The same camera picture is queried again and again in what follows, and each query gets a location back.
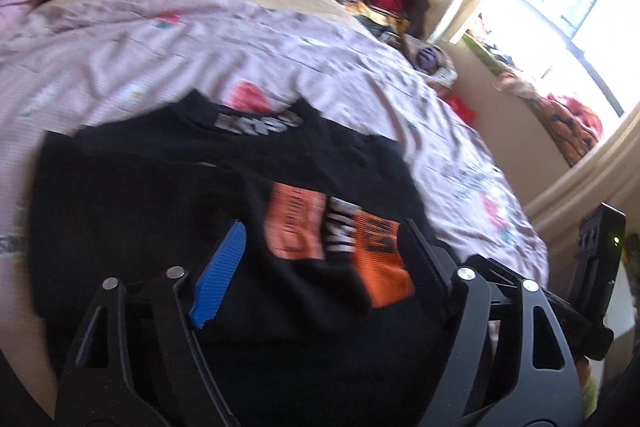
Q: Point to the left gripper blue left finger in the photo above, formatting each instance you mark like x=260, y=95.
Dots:
x=215, y=279

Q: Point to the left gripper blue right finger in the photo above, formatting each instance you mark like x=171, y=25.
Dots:
x=430, y=268

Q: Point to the black long-sleeve shirt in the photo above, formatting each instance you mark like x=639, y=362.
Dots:
x=320, y=325

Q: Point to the clothes on window sill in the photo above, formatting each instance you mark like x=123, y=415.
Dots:
x=572, y=126

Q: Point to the purple cloth in bag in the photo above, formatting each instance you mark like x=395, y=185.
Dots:
x=430, y=61

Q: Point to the window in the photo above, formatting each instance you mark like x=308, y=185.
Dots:
x=582, y=49

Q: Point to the pink patterned bed sheet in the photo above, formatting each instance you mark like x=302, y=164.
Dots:
x=71, y=64

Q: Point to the pink quilt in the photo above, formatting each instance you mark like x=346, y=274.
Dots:
x=12, y=11

